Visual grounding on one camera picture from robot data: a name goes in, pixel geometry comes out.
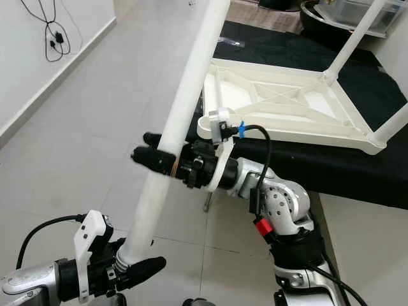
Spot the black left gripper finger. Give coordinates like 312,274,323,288
124,256,166,284

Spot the white plastic table top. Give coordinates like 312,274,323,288
196,57,390,157

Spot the grey right robot foot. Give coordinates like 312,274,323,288
182,296,217,306

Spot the black tablecloth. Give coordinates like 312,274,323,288
188,19,408,205

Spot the beige cloth covered bench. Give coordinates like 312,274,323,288
229,0,303,33

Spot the clear plastic storage box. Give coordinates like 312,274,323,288
319,0,408,36

